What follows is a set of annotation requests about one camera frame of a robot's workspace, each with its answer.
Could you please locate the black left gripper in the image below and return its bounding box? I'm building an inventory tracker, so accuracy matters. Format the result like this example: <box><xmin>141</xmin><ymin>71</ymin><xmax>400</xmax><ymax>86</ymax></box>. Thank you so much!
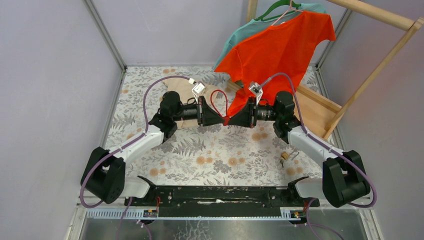
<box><xmin>171</xmin><ymin>96</ymin><xmax>225</xmax><ymax>127</ymax></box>

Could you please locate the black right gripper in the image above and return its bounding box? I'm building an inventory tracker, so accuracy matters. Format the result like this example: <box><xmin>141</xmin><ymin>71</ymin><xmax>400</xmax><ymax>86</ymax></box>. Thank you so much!
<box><xmin>228</xmin><ymin>97</ymin><xmax>281</xmax><ymax>129</ymax></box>

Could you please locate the red cable lock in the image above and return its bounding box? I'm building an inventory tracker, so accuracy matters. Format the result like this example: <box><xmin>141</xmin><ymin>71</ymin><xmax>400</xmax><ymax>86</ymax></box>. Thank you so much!
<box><xmin>210</xmin><ymin>89</ymin><xmax>232</xmax><ymax>126</ymax></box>

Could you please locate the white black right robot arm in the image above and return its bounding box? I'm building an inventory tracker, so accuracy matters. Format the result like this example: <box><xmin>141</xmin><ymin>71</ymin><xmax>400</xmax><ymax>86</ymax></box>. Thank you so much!
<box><xmin>224</xmin><ymin>91</ymin><xmax>377</xmax><ymax>208</ymax></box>

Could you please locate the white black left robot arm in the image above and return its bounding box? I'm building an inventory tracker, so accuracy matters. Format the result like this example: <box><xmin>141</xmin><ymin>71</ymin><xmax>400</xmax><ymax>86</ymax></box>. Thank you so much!
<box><xmin>80</xmin><ymin>91</ymin><xmax>227</xmax><ymax>206</ymax></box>

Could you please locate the floral patterned table mat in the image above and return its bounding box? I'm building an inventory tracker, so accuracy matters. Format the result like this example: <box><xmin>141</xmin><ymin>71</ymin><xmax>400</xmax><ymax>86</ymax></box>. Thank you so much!
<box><xmin>105</xmin><ymin>66</ymin><xmax>322</xmax><ymax>186</ymax></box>

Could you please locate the brass padlock with keys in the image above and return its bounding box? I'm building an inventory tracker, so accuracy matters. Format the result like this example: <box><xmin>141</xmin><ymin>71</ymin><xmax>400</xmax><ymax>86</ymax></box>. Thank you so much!
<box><xmin>279</xmin><ymin>151</ymin><xmax>300</xmax><ymax>168</ymax></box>

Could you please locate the orange t-shirt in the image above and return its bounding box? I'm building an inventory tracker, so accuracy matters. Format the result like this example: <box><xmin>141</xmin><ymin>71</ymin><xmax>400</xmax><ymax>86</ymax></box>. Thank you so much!
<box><xmin>215</xmin><ymin>11</ymin><xmax>336</xmax><ymax>116</ymax></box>

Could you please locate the wooden clothes rack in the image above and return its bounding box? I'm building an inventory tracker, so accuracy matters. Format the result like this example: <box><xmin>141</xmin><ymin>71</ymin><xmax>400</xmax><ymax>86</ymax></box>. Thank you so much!
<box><xmin>226</xmin><ymin>0</ymin><xmax>424</xmax><ymax>137</ymax></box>

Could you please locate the teal t-shirt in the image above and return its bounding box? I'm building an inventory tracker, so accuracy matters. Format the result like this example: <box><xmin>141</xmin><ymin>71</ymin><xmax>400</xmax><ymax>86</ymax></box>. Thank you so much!
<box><xmin>213</xmin><ymin>0</ymin><xmax>327</xmax><ymax>70</ymax></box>

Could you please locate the pink clothes hanger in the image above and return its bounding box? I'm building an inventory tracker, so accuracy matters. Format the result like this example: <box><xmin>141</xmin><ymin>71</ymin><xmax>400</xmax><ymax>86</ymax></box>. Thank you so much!
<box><xmin>271</xmin><ymin>0</ymin><xmax>302</xmax><ymax>26</ymax></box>

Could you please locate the green clothes hanger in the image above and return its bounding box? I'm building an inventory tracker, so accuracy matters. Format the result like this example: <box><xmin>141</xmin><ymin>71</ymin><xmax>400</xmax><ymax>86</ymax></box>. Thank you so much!
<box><xmin>254</xmin><ymin>0</ymin><xmax>302</xmax><ymax>22</ymax></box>

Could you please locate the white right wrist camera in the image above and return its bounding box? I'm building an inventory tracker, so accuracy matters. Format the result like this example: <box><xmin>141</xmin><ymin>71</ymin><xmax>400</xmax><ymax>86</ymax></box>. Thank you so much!
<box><xmin>248</xmin><ymin>82</ymin><xmax>263</xmax><ymax>105</ymax></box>

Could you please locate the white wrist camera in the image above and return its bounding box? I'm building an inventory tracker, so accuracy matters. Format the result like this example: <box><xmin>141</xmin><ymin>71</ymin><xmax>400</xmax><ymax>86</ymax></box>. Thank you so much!
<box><xmin>248</xmin><ymin>82</ymin><xmax>263</xmax><ymax>105</ymax></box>
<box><xmin>191</xmin><ymin>81</ymin><xmax>206</xmax><ymax>101</ymax></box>

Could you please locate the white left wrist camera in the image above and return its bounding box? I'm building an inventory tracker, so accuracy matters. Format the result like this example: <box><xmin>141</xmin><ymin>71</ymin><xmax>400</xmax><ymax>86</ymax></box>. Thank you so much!
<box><xmin>191</xmin><ymin>81</ymin><xmax>206</xmax><ymax>101</ymax></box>

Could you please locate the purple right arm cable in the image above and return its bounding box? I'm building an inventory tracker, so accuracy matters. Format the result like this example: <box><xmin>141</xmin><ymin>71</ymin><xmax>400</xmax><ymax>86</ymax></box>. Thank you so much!
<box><xmin>259</xmin><ymin>72</ymin><xmax>379</xmax><ymax>210</ymax></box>

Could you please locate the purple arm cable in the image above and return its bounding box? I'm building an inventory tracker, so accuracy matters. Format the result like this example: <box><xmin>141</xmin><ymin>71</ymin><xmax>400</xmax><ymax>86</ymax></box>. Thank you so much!
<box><xmin>78</xmin><ymin>75</ymin><xmax>196</xmax><ymax>210</ymax></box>
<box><xmin>259</xmin><ymin>72</ymin><xmax>379</xmax><ymax>210</ymax></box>

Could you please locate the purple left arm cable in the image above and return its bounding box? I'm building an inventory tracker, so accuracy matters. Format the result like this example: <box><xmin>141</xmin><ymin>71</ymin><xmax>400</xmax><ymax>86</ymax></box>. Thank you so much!
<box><xmin>78</xmin><ymin>75</ymin><xmax>196</xmax><ymax>210</ymax></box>

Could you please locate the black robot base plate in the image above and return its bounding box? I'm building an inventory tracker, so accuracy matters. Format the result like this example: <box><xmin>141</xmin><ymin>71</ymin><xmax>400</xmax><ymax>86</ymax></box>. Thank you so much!
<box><xmin>124</xmin><ymin>181</ymin><xmax>320</xmax><ymax>211</ymax></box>

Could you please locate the white slotted cable duct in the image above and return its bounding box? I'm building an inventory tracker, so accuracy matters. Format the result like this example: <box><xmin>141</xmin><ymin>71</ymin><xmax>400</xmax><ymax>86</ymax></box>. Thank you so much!
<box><xmin>86</xmin><ymin>207</ymin><xmax>306</xmax><ymax>222</ymax></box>

